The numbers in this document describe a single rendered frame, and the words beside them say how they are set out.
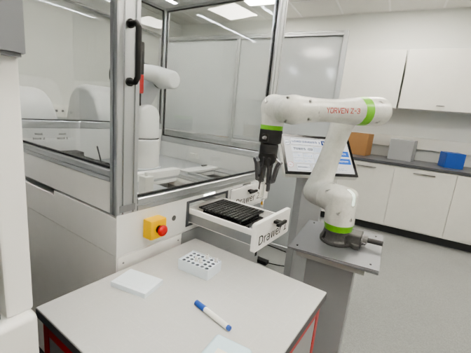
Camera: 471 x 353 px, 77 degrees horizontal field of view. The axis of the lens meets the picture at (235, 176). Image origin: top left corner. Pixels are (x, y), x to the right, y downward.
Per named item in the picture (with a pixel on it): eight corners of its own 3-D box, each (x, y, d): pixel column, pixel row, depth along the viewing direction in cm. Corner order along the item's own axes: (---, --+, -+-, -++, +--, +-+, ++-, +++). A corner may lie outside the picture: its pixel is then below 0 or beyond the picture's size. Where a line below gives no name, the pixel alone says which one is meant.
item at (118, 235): (265, 199, 181) (268, 176, 178) (116, 257, 98) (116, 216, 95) (160, 171, 233) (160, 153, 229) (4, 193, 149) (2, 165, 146)
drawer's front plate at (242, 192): (260, 200, 172) (262, 182, 170) (232, 211, 149) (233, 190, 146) (258, 199, 173) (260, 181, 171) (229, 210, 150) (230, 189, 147)
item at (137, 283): (162, 284, 93) (162, 279, 92) (144, 298, 85) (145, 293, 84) (130, 272, 97) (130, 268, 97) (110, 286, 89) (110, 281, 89)
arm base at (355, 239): (383, 244, 131) (385, 232, 130) (379, 258, 119) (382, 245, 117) (324, 230, 144) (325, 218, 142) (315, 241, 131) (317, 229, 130)
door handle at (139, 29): (143, 87, 88) (144, 18, 84) (135, 86, 86) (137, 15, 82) (132, 87, 91) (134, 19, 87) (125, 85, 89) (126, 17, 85)
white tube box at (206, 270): (221, 270, 104) (221, 260, 103) (207, 281, 96) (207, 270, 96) (192, 259, 109) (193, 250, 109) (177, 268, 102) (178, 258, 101)
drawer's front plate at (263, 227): (287, 231, 129) (291, 207, 127) (253, 253, 106) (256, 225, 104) (284, 230, 130) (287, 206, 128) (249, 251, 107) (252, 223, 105)
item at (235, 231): (282, 227, 129) (284, 214, 128) (251, 246, 108) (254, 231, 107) (212, 205, 150) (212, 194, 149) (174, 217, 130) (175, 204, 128)
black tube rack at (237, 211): (262, 224, 130) (263, 211, 128) (240, 236, 115) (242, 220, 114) (222, 211, 142) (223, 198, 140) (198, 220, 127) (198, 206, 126)
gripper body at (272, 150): (256, 142, 121) (254, 164, 123) (274, 145, 117) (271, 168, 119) (265, 141, 127) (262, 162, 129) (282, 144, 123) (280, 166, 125)
